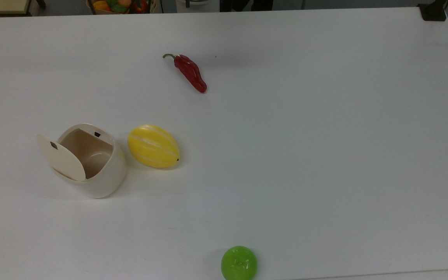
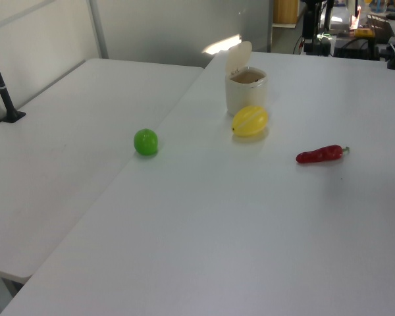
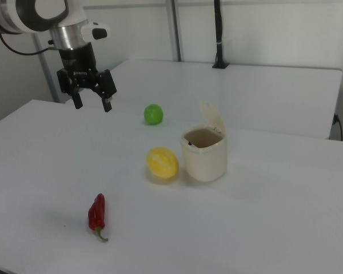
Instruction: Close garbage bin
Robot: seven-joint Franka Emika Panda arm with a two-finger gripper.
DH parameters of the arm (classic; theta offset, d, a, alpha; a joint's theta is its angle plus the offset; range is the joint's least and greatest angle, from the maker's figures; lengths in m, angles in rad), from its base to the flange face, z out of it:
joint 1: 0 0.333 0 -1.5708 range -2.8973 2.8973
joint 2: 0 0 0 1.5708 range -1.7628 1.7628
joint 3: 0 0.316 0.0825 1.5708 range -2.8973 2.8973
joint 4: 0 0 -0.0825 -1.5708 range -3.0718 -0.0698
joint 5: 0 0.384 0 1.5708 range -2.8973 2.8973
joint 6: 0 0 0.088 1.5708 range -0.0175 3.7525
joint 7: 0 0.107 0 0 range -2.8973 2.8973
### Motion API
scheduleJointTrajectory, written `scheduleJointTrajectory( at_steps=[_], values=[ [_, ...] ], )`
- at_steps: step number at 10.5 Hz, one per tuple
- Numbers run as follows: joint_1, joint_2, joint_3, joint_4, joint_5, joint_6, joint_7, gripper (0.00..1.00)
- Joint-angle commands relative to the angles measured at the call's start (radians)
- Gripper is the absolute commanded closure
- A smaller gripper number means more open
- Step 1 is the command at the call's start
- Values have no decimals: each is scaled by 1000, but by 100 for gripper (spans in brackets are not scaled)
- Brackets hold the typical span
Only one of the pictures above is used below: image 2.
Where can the wooden cabinet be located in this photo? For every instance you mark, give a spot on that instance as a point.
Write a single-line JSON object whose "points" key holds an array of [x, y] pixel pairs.
{"points": [[284, 11]]}

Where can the black box with yellow tool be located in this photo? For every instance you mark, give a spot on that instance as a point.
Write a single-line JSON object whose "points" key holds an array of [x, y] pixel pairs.
{"points": [[378, 28]]}

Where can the black equipment stand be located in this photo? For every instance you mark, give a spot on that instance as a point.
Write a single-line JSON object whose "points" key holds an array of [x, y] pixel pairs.
{"points": [[308, 28]]}

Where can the red toy chili pepper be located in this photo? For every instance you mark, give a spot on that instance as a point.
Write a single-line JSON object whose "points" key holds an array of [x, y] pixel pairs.
{"points": [[319, 155]]}

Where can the yellow toy melon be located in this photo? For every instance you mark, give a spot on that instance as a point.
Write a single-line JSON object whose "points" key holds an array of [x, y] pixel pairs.
{"points": [[250, 121]]}

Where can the white round bin lid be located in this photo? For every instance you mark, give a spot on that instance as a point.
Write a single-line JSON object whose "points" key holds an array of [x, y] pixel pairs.
{"points": [[238, 56]]}

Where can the black camera stand pole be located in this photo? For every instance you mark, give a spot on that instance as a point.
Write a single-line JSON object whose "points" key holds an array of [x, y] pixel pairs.
{"points": [[3, 92]]}

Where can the green toy lime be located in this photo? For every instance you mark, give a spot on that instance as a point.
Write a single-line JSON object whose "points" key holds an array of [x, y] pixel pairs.
{"points": [[145, 142]]}

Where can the white cup with lid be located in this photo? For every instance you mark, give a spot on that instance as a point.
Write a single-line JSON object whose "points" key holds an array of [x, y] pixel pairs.
{"points": [[247, 97]]}

